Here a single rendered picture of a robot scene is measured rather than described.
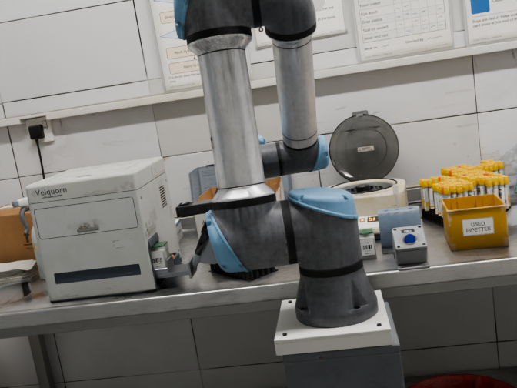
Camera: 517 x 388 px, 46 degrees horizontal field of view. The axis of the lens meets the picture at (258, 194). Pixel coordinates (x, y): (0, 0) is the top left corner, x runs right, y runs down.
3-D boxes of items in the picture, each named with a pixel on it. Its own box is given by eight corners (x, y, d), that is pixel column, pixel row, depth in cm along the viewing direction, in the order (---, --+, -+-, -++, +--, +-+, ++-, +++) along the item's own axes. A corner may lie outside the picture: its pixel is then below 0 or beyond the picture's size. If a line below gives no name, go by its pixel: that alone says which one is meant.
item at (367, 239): (360, 261, 149) (357, 234, 148) (358, 255, 154) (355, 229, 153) (377, 259, 149) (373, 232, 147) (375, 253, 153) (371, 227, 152)
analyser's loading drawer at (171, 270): (111, 287, 152) (107, 267, 151) (120, 279, 158) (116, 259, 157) (191, 278, 149) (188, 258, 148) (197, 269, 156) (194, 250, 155)
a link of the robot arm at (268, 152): (276, 145, 129) (274, 138, 140) (224, 154, 129) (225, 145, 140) (281, 182, 131) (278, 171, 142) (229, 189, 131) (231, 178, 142)
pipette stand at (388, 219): (381, 254, 152) (377, 215, 150) (381, 245, 159) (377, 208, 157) (423, 250, 150) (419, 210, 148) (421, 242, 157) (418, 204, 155)
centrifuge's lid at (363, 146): (324, 115, 192) (328, 116, 200) (333, 195, 193) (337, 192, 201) (394, 105, 186) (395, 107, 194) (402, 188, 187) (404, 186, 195)
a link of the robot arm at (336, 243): (368, 264, 106) (359, 187, 103) (291, 275, 106) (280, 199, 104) (357, 247, 118) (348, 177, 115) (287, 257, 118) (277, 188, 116)
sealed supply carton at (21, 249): (-25, 276, 193) (-38, 219, 190) (19, 253, 215) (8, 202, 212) (63, 268, 186) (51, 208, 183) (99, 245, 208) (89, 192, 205)
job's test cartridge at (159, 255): (151, 273, 151) (147, 249, 150) (157, 268, 156) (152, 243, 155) (168, 272, 151) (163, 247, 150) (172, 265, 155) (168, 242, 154)
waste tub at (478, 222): (450, 252, 146) (446, 211, 144) (443, 236, 158) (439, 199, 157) (510, 246, 143) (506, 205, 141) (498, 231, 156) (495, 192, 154)
